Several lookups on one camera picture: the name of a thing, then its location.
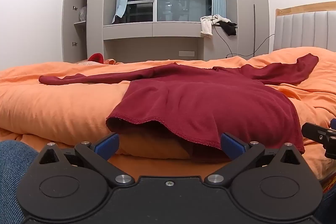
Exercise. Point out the open grey wardrobe door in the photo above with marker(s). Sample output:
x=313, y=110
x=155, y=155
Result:
x=68, y=16

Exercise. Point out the person's leg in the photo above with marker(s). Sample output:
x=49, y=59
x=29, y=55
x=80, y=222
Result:
x=13, y=174
x=330, y=208

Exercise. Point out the orange blanket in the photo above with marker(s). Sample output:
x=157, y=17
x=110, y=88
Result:
x=65, y=103

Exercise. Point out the person's right leg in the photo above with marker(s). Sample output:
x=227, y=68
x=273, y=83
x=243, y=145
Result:
x=330, y=208

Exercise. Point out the orange patterned cloth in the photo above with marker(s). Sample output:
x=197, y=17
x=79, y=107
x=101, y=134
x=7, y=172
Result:
x=110, y=61

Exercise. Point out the bright red cloth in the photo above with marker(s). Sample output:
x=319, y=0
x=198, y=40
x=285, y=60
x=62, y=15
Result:
x=96, y=58

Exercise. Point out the grey padded wooden headboard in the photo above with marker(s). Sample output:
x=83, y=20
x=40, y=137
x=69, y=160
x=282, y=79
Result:
x=304, y=29

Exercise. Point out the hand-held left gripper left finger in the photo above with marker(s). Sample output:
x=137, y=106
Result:
x=108, y=144

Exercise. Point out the person's left leg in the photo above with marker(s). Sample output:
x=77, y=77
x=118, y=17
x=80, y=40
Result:
x=13, y=174

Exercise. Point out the clear plastic bag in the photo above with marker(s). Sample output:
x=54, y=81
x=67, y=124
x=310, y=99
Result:
x=83, y=13

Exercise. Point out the black cloth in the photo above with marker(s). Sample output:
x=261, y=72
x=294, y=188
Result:
x=229, y=27

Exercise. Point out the pale patterned pillow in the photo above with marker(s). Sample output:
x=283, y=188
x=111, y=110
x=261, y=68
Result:
x=85, y=63

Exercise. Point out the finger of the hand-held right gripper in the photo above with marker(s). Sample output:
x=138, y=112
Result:
x=312, y=130

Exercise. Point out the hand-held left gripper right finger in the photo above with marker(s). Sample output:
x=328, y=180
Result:
x=232, y=144

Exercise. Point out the dark red long-sleeve shirt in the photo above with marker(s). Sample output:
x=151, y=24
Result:
x=197, y=103

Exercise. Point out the grey built-in wardrobe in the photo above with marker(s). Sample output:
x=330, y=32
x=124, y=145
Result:
x=246, y=3

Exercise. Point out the white cloth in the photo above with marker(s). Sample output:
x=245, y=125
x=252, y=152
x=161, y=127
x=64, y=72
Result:
x=207, y=26

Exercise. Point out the white wall socket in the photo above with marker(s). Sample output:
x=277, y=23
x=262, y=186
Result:
x=187, y=53

